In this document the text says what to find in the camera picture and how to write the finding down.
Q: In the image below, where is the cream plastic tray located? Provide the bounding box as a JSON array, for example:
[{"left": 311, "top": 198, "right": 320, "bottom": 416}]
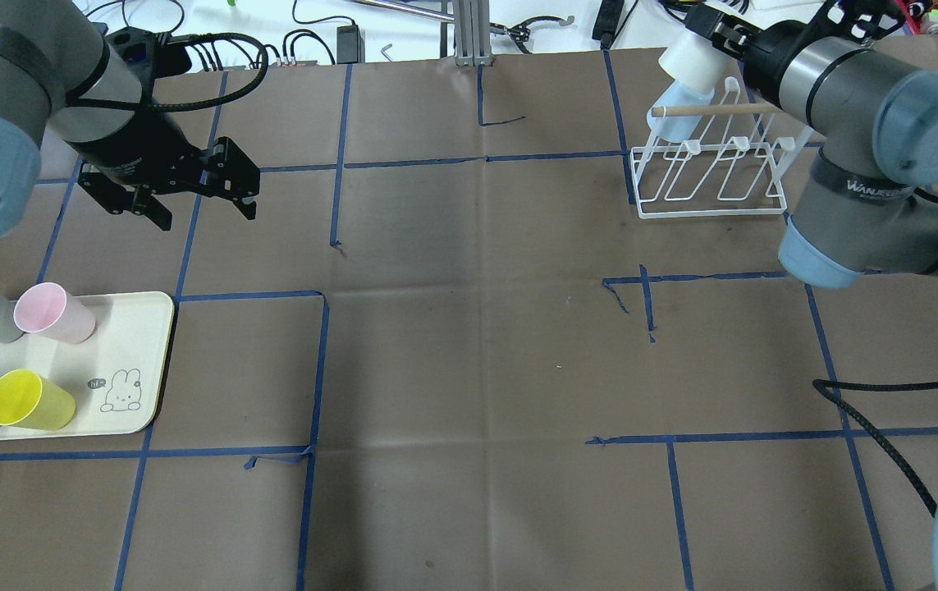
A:
[{"left": 0, "top": 291, "right": 175, "bottom": 441}]

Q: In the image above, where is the aluminium frame post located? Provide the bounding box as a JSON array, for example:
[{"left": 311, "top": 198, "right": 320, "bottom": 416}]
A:
[{"left": 452, "top": 0, "right": 492, "bottom": 66}]

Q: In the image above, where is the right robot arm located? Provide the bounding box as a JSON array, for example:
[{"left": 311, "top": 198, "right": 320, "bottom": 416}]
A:
[{"left": 684, "top": 1, "right": 938, "bottom": 291}]

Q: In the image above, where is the light blue plastic cup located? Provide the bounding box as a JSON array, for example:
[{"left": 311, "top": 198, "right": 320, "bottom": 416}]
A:
[{"left": 647, "top": 81, "right": 715, "bottom": 144}]

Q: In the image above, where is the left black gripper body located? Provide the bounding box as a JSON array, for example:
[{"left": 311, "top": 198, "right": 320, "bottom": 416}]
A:
[{"left": 78, "top": 112, "right": 261, "bottom": 216}]

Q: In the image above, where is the white wire cup rack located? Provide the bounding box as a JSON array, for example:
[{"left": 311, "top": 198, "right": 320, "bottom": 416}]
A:
[{"left": 630, "top": 77, "right": 817, "bottom": 220}]

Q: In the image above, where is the cream white plastic cup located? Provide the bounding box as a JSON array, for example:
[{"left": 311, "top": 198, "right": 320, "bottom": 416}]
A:
[{"left": 657, "top": 30, "right": 734, "bottom": 94}]

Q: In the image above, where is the yellow plastic cup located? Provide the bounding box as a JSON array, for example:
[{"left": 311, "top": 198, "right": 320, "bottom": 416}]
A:
[{"left": 0, "top": 368, "right": 77, "bottom": 431}]

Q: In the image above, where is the black power adapter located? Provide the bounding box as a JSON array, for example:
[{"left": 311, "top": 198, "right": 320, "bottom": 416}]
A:
[{"left": 335, "top": 24, "right": 366, "bottom": 64}]

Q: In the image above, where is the pink plastic cup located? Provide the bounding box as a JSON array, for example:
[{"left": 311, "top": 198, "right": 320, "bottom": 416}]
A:
[{"left": 12, "top": 283, "right": 97, "bottom": 344}]

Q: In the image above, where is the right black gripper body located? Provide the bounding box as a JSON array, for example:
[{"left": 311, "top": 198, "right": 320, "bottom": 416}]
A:
[{"left": 686, "top": 3, "right": 825, "bottom": 91}]

